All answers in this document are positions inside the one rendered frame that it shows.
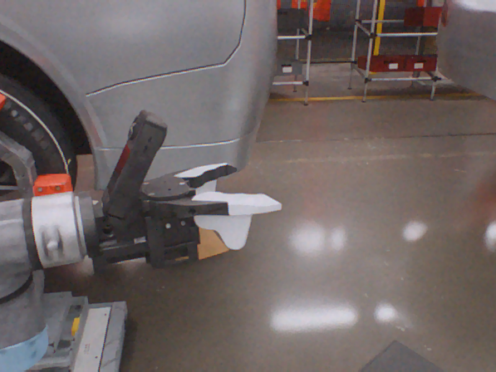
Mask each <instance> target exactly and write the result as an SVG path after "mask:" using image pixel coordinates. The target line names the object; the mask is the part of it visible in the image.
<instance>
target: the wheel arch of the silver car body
mask: <svg viewBox="0 0 496 372"><path fill-rule="evenodd" d="M0 72H1V73H2V74H3V75H4V74H5V75H7V76H10V77H11V78H12V79H15V80H17V81H19V82H21V84H23V85H26V86H27V87H28V88H29V89H30V91H34V92H35V93H36V94H37V95H39V96H40V97H41V98H42V99H43V102H46V103H47V104H48V105H49V106H50V107H51V110H54V111H55V112H56V115H58V116H59V117H60V118H61V121H62V122H63V123H64V125H65V127H66V128H65V129H67V130H68V132H69V135H70V136H71V141H72V143H73V145H74V150H75V151H76V155H87V154H92V158H93V164H94V170H95V186H94V190H95V191H98V183H99V174H98V165H96V157H95V153H94V150H93V149H94V148H93V146H92V143H91V138H90V136H89V133H88V131H87V128H86V126H85V124H84V122H83V120H82V118H81V116H80V114H79V112H78V110H77V109H76V107H75V106H74V104H73V103H72V101H71V99H70V98H69V96H68V95H67V93H66V92H65V91H64V90H63V89H62V88H61V86H60V85H58V84H57V83H56V81H55V80H54V79H53V78H52V76H51V75H50V74H49V73H48V72H47V71H46V70H45V69H44V68H43V67H42V66H41V65H40V64H38V63H37V62H36V61H35V60H34V59H32V58H31V57H30V56H28V55H27V54H26V53H24V52H23V51H21V50H20V49H18V48H17V47H15V46H14V45H12V43H11V42H8V41H7V40H5V39H2V38H1V37H0Z"/></svg>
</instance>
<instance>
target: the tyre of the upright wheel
mask: <svg viewBox="0 0 496 372"><path fill-rule="evenodd" d="M0 90H1V91H4V92H5V93H7V95H9V96H11V97H12V98H13V99H15V100H17V101H19V102H20V103H22V104H23V105H25V106H26V107H27V108H28V109H29V110H30V111H31V112H32V113H33V114H34V115H35V116H36V117H37V118H38V119H39V120H40V121H41V122H42V123H43V124H44V125H45V126H46V127H47V129H48V130H49V131H50V133H52V135H53V136H54V138H55V139H56V141H57V143H58V145H59V147H60V149H61V151H62V154H63V156H64V159H65V161H66V165H65V162H64V160H63V158H62V155H61V152H60V150H59V149H58V147H57V145H56V141H55V140H54V139H53V137H52V136H51V134H49V133H48V131H47V130H46V128H44V126H43V125H42V124H41V122H40V121H39V120H38V119H37V118H36V117H35V116H33V114H32V113H30V112H29V111H28V110H27V109H26V108H24V107H23V106H22V105H20V104H19V103H17V102H16V101H15V100H13V99H11V98H9V97H8V96H6V95H5V94H4V93H2V92H1V91H0V93H1V94H3V95H4V96H5V97H7V99H6V101H5V103H4V105H3V107H2V109H1V111H0V131H2V132H3V133H4V134H5V135H7V136H8V137H10V138H11V139H14V140H15V141H17V142H18V143H19V144H21V145H22V146H23V145H24V146H25V147H26V149H27V150H28V151H30V152H31V153H32V157H33V159H34V161H35V163H34V164H35V168H36V172H37V177H38V176H39V175H44V174H67V171H66V168H67V170H68V173H69V175H70V177H71V185H72V190H73V193H74V189H75V187H76V178H77V160H76V151H75V150H74V145H73V143H72V141H71V136H70V135H69V132H68V130H67V129H65V128H66V127H65V125H64V123H63V122H62V121H61V118H60V117H59V116H58V115H56V112H55V111H54V110H51V107H50V106H49V105H48V104H47V103H46V102H43V99H42V98H41V97H40V96H39V95H37V94H36V93H35V92H34V91H30V89H29V88H28V87H27V86H26V85H23V84H21V82H19V81H17V80H15V79H12V78H11V77H10V76H7V75H5V74H4V75H3V74H2V73H1V72H0ZM66 166H67V167H66Z"/></svg>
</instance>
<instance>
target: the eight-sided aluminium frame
mask: <svg viewBox="0 0 496 372"><path fill-rule="evenodd" d="M0 159H1V160H2V161H4V162H5V163H7V164H9V165H10V166H12V167H13V170H14V173H15V177H16V180H17V186H18V190H19V193H20V197H21V199H22V198H33V197H35V194H34V191H33V187H32V186H33V184H34V183H35V181H36V180H37V172H36V168H35V164H34V163H35V161H34V159H33V157H32V153H31V152H30V151H28V150H27V149H26V147H25V146H24V145H23V146H22V145H21V144H19V143H18V142H17V141H15V140H14V139H11V138H10V137H8V136H7V135H5V134H4V133H3V132H2V131H0Z"/></svg>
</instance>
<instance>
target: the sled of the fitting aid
mask: <svg viewBox="0 0 496 372"><path fill-rule="evenodd" d="M72 298H73V299H72V303H71V308H70V310H69V313H68V316H67V318H66V321H65V324H64V326H63V329H62V332H61V337H60V340H59V342H58V345H57V349H56V353H55V354H49V355H44V356H43V357H42V358H41V359H40V360H39V361H38V362H36V364H34V365H33V366H31V367H30V368H28V369H27V370H24V372H73V370H74V366H75V363H76V357H77V353H79V349H80V346H81V340H82V336H83V333H84V329H85V326H86V321H87V317H88V314H89V310H90V309H89V304H88V300H87V296H73V297H72Z"/></svg>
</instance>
